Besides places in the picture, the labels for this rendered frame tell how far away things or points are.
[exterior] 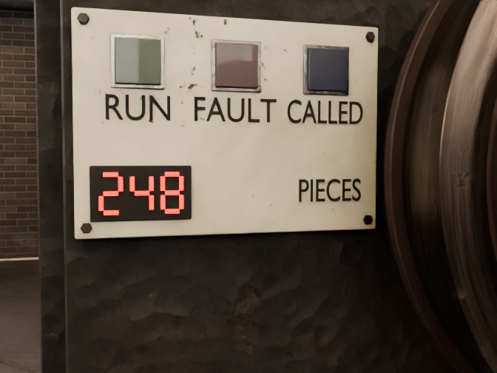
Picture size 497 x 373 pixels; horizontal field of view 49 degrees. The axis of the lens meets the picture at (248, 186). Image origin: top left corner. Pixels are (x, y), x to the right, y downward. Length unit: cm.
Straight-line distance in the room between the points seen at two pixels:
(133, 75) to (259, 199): 14
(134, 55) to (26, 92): 607
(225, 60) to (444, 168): 19
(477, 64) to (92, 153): 29
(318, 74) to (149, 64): 14
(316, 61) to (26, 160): 606
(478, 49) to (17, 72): 627
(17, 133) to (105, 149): 605
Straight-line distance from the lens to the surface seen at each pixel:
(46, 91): 55
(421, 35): 45
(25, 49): 657
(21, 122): 649
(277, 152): 47
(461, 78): 39
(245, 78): 46
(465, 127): 39
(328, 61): 48
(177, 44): 46
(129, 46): 45
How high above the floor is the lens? 112
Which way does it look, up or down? 3 degrees down
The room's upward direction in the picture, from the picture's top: straight up
